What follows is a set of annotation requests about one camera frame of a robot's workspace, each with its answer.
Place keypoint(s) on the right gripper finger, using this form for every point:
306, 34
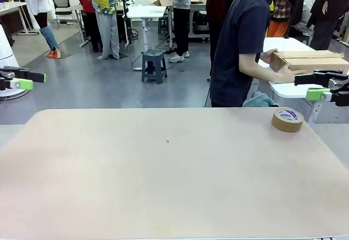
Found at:
321, 77
315, 94

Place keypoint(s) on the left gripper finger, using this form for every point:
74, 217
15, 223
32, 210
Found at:
23, 84
27, 75

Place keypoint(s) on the large brown cardboard box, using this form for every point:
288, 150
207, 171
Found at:
313, 60

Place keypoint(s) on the person's right forearm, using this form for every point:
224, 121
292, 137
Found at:
267, 73

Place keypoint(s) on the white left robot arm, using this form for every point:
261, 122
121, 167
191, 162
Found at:
6, 51

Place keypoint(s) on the person's right hand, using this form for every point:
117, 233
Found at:
289, 77

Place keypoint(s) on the person's left hand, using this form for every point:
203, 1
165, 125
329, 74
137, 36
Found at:
268, 56

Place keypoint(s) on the white rounded table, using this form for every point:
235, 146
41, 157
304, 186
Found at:
286, 90

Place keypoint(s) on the brown packing tape roll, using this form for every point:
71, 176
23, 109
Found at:
286, 125

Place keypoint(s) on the light blue cloth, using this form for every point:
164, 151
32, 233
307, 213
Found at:
259, 99

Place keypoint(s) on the grey cloth pile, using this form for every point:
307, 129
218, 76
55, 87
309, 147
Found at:
302, 19

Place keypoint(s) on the mannequin in black garment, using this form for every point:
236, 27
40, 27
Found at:
327, 11

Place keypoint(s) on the white desk with metal legs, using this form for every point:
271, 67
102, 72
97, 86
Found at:
11, 5

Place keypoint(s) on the figure with plaid shirt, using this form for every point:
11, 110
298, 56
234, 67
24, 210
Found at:
280, 13

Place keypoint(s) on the black office chair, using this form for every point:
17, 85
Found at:
64, 5

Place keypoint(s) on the person in navy t-shirt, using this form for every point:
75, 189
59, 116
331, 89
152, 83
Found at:
237, 46

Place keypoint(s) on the figure in yellow floral top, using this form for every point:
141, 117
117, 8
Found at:
105, 24

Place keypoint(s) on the black tripod stand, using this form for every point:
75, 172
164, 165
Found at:
126, 11

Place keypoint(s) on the grey plastic stool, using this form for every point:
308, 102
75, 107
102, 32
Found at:
154, 60

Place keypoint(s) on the figure in maroon garment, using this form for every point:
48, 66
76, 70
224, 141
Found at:
215, 0

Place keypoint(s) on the white standing desk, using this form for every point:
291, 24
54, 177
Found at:
147, 11

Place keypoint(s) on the grey work desk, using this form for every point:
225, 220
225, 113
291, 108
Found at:
199, 8

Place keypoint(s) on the dark small stool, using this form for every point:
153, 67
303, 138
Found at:
163, 23

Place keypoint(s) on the person in grey hoodie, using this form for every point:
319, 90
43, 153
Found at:
181, 19

